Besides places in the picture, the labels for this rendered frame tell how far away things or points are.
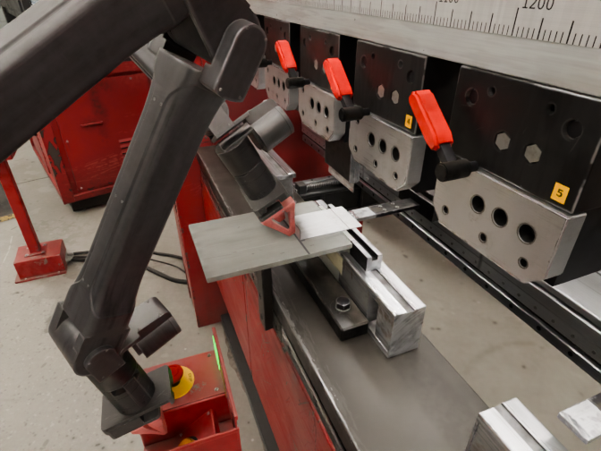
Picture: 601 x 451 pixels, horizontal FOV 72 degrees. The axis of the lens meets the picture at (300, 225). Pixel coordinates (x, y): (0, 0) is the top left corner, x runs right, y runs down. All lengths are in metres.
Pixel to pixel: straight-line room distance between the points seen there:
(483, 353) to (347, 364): 1.39
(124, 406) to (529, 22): 0.63
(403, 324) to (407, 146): 0.30
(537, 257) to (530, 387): 1.62
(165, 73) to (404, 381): 0.54
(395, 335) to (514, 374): 1.36
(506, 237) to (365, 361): 0.37
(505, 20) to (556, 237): 0.18
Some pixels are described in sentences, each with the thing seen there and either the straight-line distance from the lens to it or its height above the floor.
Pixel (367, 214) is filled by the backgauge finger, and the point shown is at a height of 1.00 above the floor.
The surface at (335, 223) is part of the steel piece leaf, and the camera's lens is 0.80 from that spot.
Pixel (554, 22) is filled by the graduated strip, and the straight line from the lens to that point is 0.38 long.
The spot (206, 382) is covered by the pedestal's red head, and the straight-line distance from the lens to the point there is 0.82.
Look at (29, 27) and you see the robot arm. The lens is 0.36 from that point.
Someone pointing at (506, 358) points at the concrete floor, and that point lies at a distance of 2.07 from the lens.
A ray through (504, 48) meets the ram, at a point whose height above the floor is 1.36.
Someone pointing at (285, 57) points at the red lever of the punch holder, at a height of 1.29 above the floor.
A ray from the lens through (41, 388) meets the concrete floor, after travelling 2.05.
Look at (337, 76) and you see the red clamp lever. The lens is 0.59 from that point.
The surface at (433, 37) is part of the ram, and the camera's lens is 0.48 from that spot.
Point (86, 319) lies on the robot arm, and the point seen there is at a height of 1.09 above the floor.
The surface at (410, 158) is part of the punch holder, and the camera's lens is 0.51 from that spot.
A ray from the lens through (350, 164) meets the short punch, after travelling 0.72.
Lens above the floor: 1.41
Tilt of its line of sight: 31 degrees down
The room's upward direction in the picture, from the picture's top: straight up
